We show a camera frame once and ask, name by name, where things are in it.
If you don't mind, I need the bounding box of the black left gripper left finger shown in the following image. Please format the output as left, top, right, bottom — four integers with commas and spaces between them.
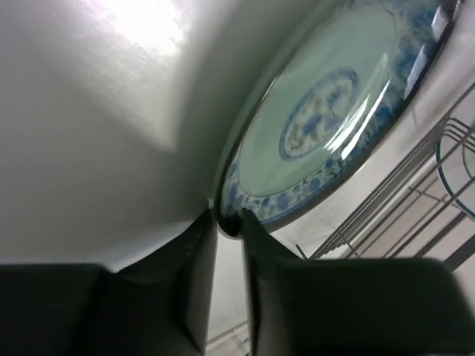
1, 211, 217, 355

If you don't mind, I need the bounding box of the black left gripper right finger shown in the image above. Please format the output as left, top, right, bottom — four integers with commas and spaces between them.
241, 210, 474, 355

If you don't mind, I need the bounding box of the blue floral green plate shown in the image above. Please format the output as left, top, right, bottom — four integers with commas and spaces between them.
214, 1, 460, 237

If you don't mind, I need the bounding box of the white plate dark rim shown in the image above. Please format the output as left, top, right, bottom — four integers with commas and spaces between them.
436, 133, 474, 219

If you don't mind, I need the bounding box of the wire dish rack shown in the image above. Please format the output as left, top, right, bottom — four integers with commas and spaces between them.
303, 85, 474, 271

